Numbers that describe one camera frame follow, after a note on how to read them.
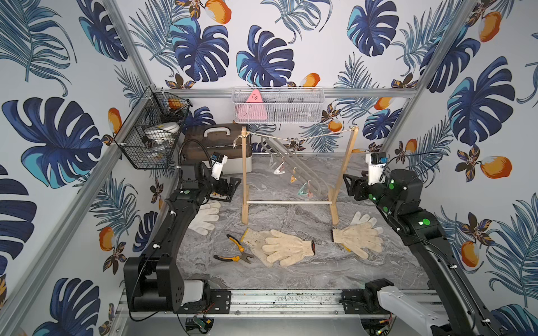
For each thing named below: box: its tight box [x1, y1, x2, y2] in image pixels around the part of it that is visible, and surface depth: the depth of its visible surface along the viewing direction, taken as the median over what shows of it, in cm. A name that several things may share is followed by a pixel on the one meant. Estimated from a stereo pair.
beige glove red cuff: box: [261, 229, 316, 268], surface depth 88 cm
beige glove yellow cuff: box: [240, 227, 274, 269], surface depth 90 cm
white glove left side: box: [187, 201, 222, 236], surface depth 97 cm
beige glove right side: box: [332, 210, 384, 260], surface depth 90 cm
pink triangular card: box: [237, 88, 269, 122], surface depth 92 cm
